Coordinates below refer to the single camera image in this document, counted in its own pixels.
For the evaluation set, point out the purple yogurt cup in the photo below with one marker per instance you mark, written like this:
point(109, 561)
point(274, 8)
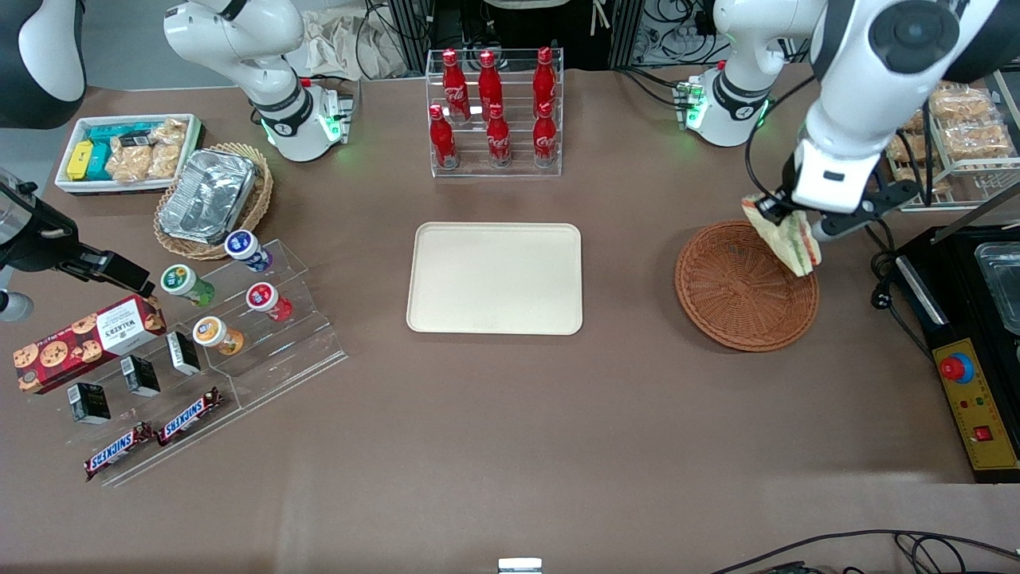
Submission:
point(245, 247)

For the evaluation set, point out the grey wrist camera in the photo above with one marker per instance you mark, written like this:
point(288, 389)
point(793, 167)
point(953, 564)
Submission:
point(14, 307)
point(841, 226)

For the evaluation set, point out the snickers chocolate bar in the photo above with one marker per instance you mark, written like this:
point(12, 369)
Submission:
point(190, 416)
point(118, 451)

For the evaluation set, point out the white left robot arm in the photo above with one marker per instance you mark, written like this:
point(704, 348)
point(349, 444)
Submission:
point(868, 64)

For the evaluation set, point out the clear cracker packet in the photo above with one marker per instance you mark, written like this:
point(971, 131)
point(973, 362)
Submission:
point(147, 155)

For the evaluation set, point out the cream plastic tray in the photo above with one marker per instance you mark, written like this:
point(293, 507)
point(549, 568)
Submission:
point(494, 279)

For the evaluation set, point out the teal snack packet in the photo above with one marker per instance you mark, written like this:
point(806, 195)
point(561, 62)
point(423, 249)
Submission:
point(111, 135)

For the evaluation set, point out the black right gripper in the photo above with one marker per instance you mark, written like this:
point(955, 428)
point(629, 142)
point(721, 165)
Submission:
point(41, 241)

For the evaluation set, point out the steel machine tray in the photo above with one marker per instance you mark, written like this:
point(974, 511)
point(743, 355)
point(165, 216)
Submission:
point(1004, 279)

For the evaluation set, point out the red yogurt cup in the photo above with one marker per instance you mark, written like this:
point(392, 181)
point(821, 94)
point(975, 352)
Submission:
point(264, 299)

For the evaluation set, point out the green lit connector box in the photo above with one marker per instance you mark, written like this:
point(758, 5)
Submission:
point(339, 112)
point(687, 104)

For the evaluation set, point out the yellow control panel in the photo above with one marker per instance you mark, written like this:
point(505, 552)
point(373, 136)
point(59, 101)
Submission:
point(976, 406)

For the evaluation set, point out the triangle sandwich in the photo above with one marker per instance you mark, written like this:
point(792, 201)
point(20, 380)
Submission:
point(793, 249)

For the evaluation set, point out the beige crumpled cloth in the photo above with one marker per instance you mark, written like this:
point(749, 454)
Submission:
point(343, 44)

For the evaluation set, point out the yellow snack packet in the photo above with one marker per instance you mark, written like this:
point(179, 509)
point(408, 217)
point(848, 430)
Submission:
point(80, 159)

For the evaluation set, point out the clear acrylic bottle rack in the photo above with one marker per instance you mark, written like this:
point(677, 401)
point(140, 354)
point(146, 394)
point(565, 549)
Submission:
point(514, 171)

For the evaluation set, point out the green yogurt cup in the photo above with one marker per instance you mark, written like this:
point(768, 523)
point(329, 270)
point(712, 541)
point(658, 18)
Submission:
point(183, 281)

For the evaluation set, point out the small black carton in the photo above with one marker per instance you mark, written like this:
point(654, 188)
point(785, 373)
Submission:
point(183, 353)
point(89, 403)
point(140, 376)

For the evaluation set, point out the red cola bottle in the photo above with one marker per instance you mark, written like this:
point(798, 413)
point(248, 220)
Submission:
point(544, 76)
point(545, 139)
point(442, 143)
point(499, 143)
point(455, 88)
point(489, 84)

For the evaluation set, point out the clear acrylic stepped stand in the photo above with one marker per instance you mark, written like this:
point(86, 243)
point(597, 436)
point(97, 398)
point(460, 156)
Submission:
point(279, 351)

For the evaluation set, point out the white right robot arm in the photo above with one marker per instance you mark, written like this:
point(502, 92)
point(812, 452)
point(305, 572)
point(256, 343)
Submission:
point(255, 48)

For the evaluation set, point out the orange yogurt cup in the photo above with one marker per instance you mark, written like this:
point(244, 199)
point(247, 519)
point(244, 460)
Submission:
point(213, 332)

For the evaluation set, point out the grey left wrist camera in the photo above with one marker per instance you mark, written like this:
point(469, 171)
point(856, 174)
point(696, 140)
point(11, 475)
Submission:
point(841, 226)

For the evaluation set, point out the black sealing machine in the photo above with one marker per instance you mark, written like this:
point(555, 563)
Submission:
point(956, 319)

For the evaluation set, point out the brown round wicker basket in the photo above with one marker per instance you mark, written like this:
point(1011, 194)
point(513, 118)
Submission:
point(733, 295)

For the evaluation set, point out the red tartan cookie box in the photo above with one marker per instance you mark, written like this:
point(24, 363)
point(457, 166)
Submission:
point(80, 347)

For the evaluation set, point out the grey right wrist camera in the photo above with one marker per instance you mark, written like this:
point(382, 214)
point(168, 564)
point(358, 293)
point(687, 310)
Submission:
point(14, 307)

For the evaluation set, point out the red emergency stop button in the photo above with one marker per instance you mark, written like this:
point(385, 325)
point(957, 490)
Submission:
point(956, 367)

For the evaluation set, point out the wrapped bread packet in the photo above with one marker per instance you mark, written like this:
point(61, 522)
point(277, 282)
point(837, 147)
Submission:
point(908, 147)
point(976, 139)
point(960, 104)

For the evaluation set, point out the white rectangular snack bin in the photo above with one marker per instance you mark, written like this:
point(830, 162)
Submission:
point(68, 185)

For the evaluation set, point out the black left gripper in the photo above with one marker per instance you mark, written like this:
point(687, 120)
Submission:
point(774, 206)

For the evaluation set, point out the aluminium foil container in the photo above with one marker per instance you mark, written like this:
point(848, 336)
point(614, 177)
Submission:
point(207, 195)

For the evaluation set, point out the light oval wicker basket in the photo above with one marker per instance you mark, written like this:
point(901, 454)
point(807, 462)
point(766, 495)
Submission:
point(259, 195)

